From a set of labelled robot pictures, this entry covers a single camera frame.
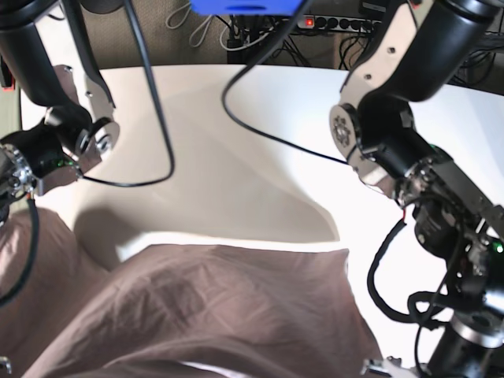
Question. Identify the blue box at top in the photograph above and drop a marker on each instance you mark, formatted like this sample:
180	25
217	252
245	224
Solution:
245	7

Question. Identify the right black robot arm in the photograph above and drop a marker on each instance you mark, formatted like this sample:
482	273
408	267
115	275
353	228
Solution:
29	157

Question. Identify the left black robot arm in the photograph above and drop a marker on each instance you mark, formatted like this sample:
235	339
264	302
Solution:
416	50

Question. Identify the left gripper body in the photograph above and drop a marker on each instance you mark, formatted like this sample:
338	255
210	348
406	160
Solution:
389	367

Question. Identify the grey power strip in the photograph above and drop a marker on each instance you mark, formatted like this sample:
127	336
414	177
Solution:
337	24

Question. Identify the mauve t-shirt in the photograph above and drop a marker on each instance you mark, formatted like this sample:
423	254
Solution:
184	311

